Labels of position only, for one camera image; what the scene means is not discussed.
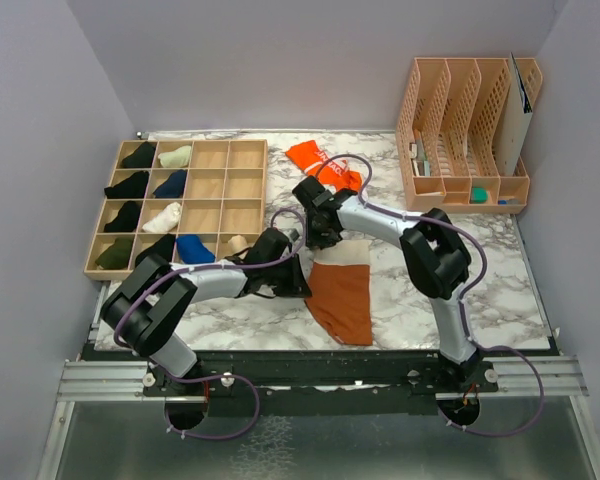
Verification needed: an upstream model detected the black rolled underwear top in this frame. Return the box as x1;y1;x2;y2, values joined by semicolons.
120;142;156;169

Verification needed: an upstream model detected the wooden compartment organizer tray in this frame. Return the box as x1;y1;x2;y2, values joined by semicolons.
84;140;268;281

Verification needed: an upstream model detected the blue rolled underwear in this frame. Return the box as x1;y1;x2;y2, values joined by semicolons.
176;234;215;264

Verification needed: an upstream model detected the black rolled underwear third row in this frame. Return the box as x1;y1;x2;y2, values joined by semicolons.
101;200;141;233

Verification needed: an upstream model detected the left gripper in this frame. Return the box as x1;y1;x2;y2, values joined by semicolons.
263;252;313;297

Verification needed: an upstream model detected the dark green rolled underwear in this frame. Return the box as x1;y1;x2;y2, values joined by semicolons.
95;238;134;270

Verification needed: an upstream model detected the green object in rack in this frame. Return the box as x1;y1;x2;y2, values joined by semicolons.
470;187;489;205

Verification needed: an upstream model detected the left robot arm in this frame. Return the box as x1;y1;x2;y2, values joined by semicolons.
100;228;311;395

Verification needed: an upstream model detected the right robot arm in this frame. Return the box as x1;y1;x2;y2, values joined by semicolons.
292;177;480;391

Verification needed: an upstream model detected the bright orange underwear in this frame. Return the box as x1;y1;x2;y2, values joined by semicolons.
285;140;365;192

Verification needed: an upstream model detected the light green rolled underwear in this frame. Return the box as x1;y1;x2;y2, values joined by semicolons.
158;145;192;169

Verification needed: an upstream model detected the navy rolled underwear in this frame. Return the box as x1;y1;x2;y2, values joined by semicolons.
153;169;187;199

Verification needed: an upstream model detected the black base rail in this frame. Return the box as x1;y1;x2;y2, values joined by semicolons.
159;351;486;417

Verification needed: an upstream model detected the black rolled underwear bottom row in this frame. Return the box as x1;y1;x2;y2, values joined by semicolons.
134;234;176;267

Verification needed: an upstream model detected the white board in rack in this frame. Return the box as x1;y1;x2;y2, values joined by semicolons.
493;54;533;176

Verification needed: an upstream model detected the pink plastic file rack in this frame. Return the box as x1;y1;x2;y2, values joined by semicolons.
396;57;530;214

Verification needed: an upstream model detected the white rolled underwear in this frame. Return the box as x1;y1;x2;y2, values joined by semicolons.
140;202;182;234

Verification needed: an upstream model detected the rust brown underwear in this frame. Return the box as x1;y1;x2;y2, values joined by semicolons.
305;240;373;346

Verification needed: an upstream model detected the aluminium extrusion rail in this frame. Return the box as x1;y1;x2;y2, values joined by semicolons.
58;356;589;403

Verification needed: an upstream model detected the black rolled underwear second row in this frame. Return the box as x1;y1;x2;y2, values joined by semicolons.
104;171;149;199

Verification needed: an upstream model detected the beige rolled underwear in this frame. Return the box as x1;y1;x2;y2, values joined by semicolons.
227;235;250;258

